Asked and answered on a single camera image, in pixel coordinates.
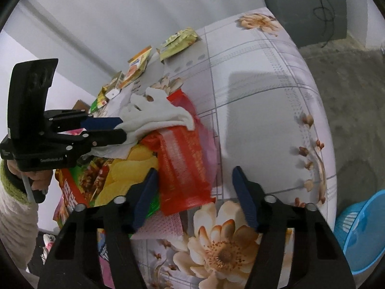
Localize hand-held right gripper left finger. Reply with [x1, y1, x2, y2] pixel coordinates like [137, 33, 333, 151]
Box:
[38, 168, 159, 289]

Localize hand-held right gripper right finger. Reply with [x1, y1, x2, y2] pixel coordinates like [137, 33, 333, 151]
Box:
[231, 165, 357, 289]

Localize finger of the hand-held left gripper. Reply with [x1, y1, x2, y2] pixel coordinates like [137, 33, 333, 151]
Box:
[45, 110, 124, 132]
[52, 129, 127, 154]

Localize yellow chip packet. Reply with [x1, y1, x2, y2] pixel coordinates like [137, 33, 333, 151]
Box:
[93, 144, 160, 217]

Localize red plastic bag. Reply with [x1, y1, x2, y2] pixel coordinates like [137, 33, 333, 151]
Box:
[141, 90, 222, 216]

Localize green and red snack packet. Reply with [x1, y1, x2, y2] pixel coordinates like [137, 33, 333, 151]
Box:
[53, 157, 115, 230]

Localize white cloth glove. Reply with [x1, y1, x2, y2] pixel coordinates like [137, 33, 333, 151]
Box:
[90, 87, 197, 160]

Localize large pink snack packet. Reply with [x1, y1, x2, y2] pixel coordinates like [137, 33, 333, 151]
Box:
[96, 229, 116, 289]

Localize blue plastic basket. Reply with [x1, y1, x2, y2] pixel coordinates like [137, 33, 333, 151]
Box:
[334, 190, 385, 276]

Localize person's left hand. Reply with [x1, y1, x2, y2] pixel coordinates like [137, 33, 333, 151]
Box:
[6, 159, 54, 200]

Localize small green packet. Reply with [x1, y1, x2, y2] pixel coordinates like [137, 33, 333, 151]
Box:
[90, 96, 108, 114]

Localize brown paper bag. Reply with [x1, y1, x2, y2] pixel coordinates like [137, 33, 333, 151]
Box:
[71, 99, 91, 114]

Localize white and brown packet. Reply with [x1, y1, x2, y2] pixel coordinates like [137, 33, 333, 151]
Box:
[107, 72, 127, 99]

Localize orange snack packet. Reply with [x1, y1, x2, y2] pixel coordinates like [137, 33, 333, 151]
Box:
[122, 46, 153, 86]

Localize yellow-green snack packet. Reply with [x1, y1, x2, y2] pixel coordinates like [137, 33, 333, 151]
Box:
[157, 28, 201, 62]

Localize grey cabinet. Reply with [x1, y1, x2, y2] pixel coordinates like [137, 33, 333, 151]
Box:
[260, 0, 349, 49]

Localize black cable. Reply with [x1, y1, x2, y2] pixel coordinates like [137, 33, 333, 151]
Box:
[312, 0, 336, 49]

